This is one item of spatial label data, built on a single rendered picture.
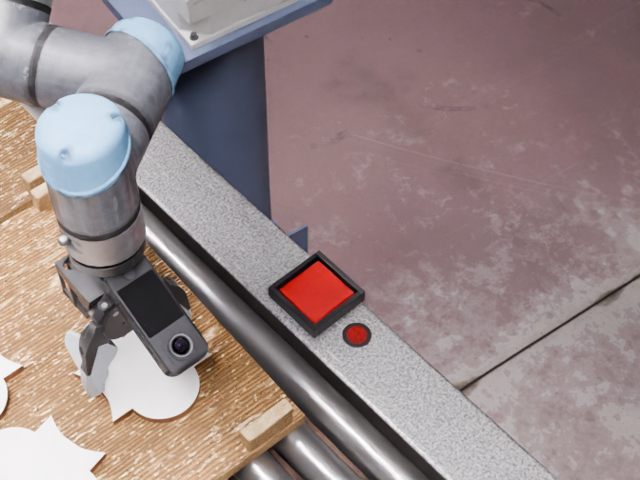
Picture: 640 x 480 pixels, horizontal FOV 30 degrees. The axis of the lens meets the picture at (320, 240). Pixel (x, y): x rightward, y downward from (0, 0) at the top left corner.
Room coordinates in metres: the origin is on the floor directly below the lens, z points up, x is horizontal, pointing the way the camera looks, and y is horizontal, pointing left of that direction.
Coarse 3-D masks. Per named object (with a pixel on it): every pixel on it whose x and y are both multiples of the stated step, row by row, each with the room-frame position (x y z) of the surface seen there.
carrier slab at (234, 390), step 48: (0, 240) 0.80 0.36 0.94; (48, 240) 0.80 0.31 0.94; (0, 288) 0.73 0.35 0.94; (48, 288) 0.73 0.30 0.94; (0, 336) 0.67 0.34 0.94; (48, 336) 0.67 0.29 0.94; (48, 384) 0.61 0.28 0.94; (240, 384) 0.62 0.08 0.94; (96, 432) 0.56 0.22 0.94; (144, 432) 0.56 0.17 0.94; (192, 432) 0.56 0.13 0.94; (288, 432) 0.57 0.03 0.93
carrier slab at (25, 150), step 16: (0, 112) 0.99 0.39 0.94; (16, 112) 0.99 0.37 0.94; (0, 128) 0.96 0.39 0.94; (16, 128) 0.96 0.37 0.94; (32, 128) 0.97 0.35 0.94; (0, 144) 0.94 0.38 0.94; (16, 144) 0.94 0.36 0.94; (32, 144) 0.94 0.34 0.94; (0, 160) 0.91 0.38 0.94; (16, 160) 0.91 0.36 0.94; (32, 160) 0.91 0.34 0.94; (0, 176) 0.89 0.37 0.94; (16, 176) 0.89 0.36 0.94; (0, 192) 0.86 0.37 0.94; (16, 192) 0.86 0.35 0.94; (0, 208) 0.84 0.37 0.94; (16, 208) 0.84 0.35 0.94
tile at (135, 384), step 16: (128, 336) 0.67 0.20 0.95; (128, 352) 0.65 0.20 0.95; (144, 352) 0.65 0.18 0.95; (208, 352) 0.65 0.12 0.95; (112, 368) 0.63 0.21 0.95; (128, 368) 0.63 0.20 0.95; (144, 368) 0.63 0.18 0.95; (192, 368) 0.63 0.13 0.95; (112, 384) 0.61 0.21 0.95; (128, 384) 0.61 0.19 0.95; (144, 384) 0.61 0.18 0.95; (160, 384) 0.61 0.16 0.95; (176, 384) 0.61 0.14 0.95; (192, 384) 0.61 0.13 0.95; (112, 400) 0.59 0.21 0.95; (128, 400) 0.59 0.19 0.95; (144, 400) 0.59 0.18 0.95; (160, 400) 0.59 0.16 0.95; (176, 400) 0.59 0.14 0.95; (192, 400) 0.59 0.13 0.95; (112, 416) 0.57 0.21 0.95; (144, 416) 0.57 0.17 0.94; (160, 416) 0.57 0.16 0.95; (176, 416) 0.57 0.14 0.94
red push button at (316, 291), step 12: (300, 276) 0.76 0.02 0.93; (312, 276) 0.76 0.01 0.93; (324, 276) 0.76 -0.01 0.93; (288, 288) 0.74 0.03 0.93; (300, 288) 0.74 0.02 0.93; (312, 288) 0.74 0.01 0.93; (324, 288) 0.74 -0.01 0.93; (336, 288) 0.74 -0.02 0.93; (348, 288) 0.74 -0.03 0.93; (300, 300) 0.72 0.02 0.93; (312, 300) 0.72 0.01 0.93; (324, 300) 0.72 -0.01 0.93; (336, 300) 0.72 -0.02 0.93; (312, 312) 0.71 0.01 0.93; (324, 312) 0.71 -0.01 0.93
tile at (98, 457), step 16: (0, 432) 0.55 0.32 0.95; (16, 432) 0.55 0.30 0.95; (32, 432) 0.55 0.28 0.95; (48, 432) 0.55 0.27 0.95; (0, 448) 0.53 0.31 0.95; (16, 448) 0.54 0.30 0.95; (32, 448) 0.54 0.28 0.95; (48, 448) 0.54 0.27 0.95; (64, 448) 0.54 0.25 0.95; (80, 448) 0.54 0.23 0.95; (0, 464) 0.52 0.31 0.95; (16, 464) 0.52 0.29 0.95; (32, 464) 0.52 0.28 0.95; (48, 464) 0.52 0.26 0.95; (64, 464) 0.52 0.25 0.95; (80, 464) 0.52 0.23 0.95; (96, 464) 0.52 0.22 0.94
